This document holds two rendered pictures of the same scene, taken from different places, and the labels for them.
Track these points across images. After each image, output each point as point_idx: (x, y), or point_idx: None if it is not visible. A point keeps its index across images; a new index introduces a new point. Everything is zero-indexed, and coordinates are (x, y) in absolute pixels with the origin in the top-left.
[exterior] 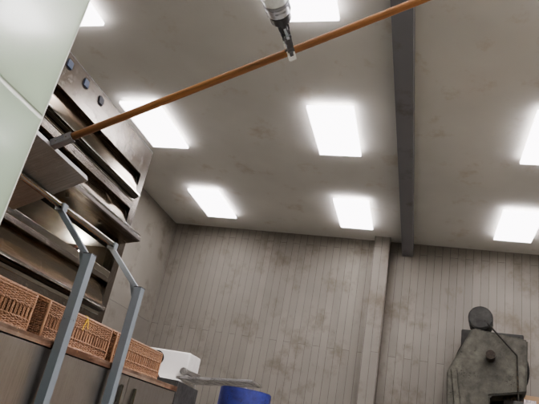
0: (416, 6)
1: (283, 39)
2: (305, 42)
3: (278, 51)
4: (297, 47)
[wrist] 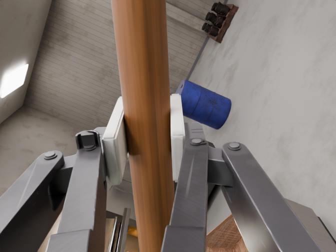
0: None
1: (106, 189)
2: (141, 33)
3: (140, 193)
4: (156, 94)
